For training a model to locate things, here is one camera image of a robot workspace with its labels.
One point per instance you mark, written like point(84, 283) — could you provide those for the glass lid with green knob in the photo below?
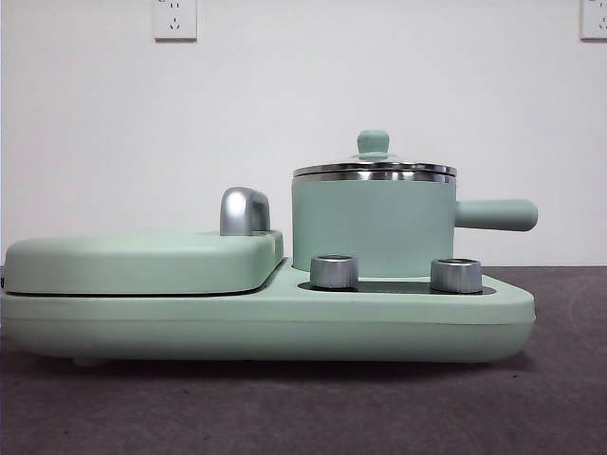
point(373, 144)

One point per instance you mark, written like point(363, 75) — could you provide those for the silver control knob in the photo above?
point(333, 272)
point(456, 276)

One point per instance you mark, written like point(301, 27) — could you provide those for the green breakfast machine base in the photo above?
point(237, 327)

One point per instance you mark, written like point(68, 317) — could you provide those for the green griddle cover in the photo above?
point(133, 265)

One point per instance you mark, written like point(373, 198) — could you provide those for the white wall socket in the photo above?
point(595, 19)
point(174, 21)

